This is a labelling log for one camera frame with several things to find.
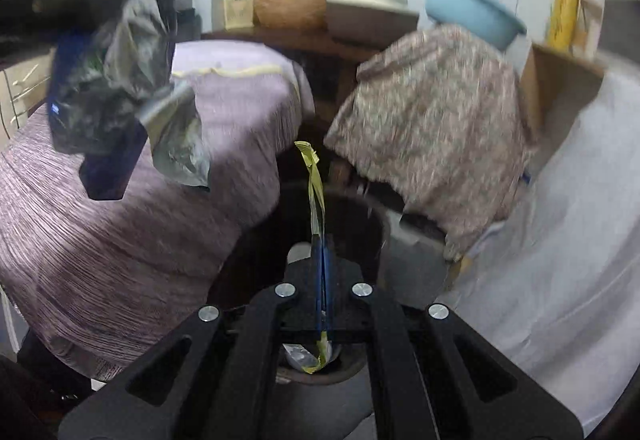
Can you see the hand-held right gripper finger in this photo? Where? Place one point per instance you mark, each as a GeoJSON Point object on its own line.
{"type": "Point", "coordinates": [327, 290]}
{"type": "Point", "coordinates": [316, 285]}

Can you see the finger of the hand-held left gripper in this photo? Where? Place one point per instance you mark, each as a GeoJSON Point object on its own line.
{"type": "Point", "coordinates": [85, 10]}

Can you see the blue foil snack bag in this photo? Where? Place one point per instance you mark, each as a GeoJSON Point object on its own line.
{"type": "Point", "coordinates": [125, 60]}

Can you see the black bin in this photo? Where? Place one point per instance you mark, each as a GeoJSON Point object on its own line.
{"type": "Point", "coordinates": [350, 220]}

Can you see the yellow wrapper strip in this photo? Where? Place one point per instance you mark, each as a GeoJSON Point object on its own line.
{"type": "Point", "coordinates": [316, 180]}

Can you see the beige cabinet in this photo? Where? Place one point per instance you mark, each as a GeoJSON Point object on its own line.
{"type": "Point", "coordinates": [25, 85]}

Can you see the grey water dispenser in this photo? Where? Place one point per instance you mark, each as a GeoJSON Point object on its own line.
{"type": "Point", "coordinates": [187, 20]}

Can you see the beige woven utensil holder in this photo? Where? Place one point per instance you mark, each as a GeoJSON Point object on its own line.
{"type": "Point", "coordinates": [238, 13]}

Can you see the purple striped tablecloth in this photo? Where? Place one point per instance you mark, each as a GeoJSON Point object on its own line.
{"type": "Point", "coordinates": [125, 245]}

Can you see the floral cloth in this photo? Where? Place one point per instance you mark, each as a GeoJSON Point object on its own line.
{"type": "Point", "coordinates": [440, 120]}

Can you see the woven basket basin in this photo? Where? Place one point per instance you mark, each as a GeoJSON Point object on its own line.
{"type": "Point", "coordinates": [290, 13]}

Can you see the white plastic sheet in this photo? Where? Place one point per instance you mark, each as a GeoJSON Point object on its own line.
{"type": "Point", "coordinates": [550, 270]}

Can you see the cream lidded pot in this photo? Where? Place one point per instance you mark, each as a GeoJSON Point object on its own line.
{"type": "Point", "coordinates": [370, 15]}

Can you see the brown cardboard box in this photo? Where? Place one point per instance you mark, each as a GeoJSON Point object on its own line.
{"type": "Point", "coordinates": [555, 85]}

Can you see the light blue plastic basin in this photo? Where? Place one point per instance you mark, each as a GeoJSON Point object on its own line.
{"type": "Point", "coordinates": [470, 10]}

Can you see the yellow plastic roll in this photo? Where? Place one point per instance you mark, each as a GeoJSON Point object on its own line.
{"type": "Point", "coordinates": [564, 5]}

